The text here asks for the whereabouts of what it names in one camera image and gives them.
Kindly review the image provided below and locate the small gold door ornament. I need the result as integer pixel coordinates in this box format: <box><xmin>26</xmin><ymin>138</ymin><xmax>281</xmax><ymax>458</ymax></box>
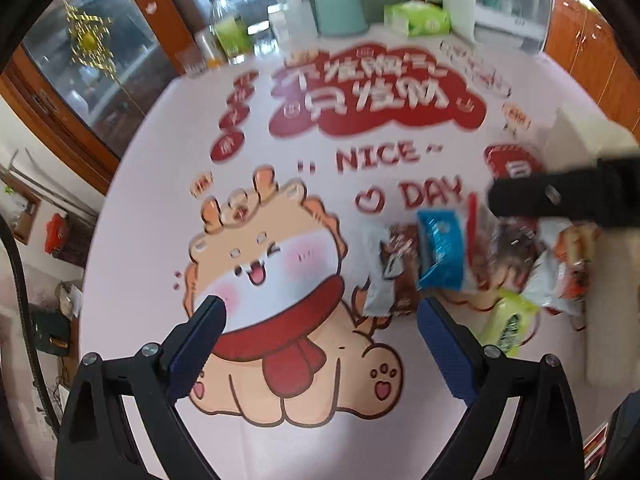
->
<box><xmin>62</xmin><ymin>2</ymin><xmax>118</xmax><ymax>81</ymax></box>

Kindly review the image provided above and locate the clear dark cookie packet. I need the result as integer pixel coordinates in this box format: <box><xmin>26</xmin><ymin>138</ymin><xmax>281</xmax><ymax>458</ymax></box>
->
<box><xmin>470</xmin><ymin>220</ymin><xmax>541</xmax><ymax>311</ymax></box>

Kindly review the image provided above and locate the wooden storage cabinet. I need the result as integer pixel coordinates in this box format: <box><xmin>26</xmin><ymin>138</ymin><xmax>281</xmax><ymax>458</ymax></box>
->
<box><xmin>542</xmin><ymin>0</ymin><xmax>640</xmax><ymax>146</ymax></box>

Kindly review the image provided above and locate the mint green canister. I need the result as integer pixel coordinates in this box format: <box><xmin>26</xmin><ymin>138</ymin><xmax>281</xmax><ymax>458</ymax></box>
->
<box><xmin>314</xmin><ymin>0</ymin><xmax>367</xmax><ymax>36</ymax></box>

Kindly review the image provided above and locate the small blue snack packet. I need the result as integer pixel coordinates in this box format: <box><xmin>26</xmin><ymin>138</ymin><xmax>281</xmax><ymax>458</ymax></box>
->
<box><xmin>416</xmin><ymin>208</ymin><xmax>473</xmax><ymax>291</ymax></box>

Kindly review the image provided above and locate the red bag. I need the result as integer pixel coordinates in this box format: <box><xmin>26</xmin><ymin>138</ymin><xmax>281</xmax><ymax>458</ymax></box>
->
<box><xmin>44</xmin><ymin>212</ymin><xmax>71</xmax><ymax>256</ymax></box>

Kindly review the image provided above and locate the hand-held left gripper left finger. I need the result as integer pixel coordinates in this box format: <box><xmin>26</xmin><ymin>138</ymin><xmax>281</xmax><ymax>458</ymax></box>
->
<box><xmin>54</xmin><ymin>295</ymin><xmax>228</xmax><ymax>480</ymax></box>

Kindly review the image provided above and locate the black cable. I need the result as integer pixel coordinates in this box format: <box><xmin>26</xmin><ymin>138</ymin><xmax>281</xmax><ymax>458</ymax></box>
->
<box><xmin>0</xmin><ymin>217</ymin><xmax>63</xmax><ymax>428</ymax></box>

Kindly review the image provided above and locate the wooden glass sliding door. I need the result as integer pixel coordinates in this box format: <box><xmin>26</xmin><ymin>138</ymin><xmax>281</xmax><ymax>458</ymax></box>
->
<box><xmin>0</xmin><ymin>0</ymin><xmax>416</xmax><ymax>196</ymax></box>

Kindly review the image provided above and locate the dark green box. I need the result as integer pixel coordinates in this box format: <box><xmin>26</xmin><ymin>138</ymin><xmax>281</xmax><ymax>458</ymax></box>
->
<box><xmin>27</xmin><ymin>307</ymin><xmax>73</xmax><ymax>356</ymax></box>

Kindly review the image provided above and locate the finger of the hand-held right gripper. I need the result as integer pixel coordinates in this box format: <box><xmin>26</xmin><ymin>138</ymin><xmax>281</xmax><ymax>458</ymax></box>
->
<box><xmin>487</xmin><ymin>155</ymin><xmax>640</xmax><ymax>228</ymax></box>

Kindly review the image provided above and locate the clear bottle with green label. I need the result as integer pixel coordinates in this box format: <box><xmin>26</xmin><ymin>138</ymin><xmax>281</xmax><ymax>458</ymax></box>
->
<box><xmin>207</xmin><ymin>0</ymin><xmax>253</xmax><ymax>63</ymax></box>

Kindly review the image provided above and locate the white and grey snack packet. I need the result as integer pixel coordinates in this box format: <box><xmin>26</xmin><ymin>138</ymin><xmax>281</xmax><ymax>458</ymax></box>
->
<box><xmin>357</xmin><ymin>222</ymin><xmax>401</xmax><ymax>318</ymax></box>

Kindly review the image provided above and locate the wooden picture frame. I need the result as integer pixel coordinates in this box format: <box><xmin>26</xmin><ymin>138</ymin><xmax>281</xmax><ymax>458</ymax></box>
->
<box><xmin>0</xmin><ymin>180</ymin><xmax>43</xmax><ymax>246</ymax></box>

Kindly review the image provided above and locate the brown cake packet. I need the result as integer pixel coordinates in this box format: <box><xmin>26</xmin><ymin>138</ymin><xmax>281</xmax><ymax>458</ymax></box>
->
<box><xmin>385</xmin><ymin>225</ymin><xmax>426</xmax><ymax>316</ymax></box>

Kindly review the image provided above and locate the green tissue pack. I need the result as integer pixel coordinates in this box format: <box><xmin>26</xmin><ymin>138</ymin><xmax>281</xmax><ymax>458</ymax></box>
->
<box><xmin>384</xmin><ymin>1</ymin><xmax>452</xmax><ymax>37</ymax></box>

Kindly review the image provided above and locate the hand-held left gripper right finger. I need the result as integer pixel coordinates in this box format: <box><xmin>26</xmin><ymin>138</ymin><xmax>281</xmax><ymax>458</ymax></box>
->
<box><xmin>417</xmin><ymin>297</ymin><xmax>586</xmax><ymax>480</ymax></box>

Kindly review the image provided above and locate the small glass cup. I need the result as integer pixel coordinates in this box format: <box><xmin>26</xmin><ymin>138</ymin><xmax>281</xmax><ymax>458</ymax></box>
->
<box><xmin>175</xmin><ymin>50</ymin><xmax>206</xmax><ymax>78</ymax></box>

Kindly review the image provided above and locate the white countertop sterilizer box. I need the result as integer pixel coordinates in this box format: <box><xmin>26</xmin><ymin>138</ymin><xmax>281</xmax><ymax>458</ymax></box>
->
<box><xmin>472</xmin><ymin>0</ymin><xmax>556</xmax><ymax>56</ymax></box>

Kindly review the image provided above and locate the white plastic bin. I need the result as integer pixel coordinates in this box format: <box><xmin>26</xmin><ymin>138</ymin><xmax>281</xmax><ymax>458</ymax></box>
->
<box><xmin>542</xmin><ymin>102</ymin><xmax>640</xmax><ymax>388</ymax></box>

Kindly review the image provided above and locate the red and white snack packet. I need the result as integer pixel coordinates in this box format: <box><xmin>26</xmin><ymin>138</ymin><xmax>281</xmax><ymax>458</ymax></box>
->
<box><xmin>525</xmin><ymin>222</ymin><xmax>603</xmax><ymax>318</ymax></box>

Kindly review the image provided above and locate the small glass jar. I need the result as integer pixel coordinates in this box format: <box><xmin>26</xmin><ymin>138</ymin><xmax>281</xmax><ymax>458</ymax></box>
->
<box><xmin>195</xmin><ymin>30</ymin><xmax>223</xmax><ymax>68</ymax></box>

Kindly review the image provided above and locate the pink printed tablecloth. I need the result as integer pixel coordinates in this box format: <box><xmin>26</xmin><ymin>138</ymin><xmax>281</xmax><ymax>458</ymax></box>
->
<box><xmin>77</xmin><ymin>35</ymin><xmax>640</xmax><ymax>480</ymax></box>

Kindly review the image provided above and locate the small green snack packet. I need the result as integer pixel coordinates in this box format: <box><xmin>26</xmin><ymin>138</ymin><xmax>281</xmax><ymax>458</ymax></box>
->
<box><xmin>480</xmin><ymin>290</ymin><xmax>541</xmax><ymax>358</ymax></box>

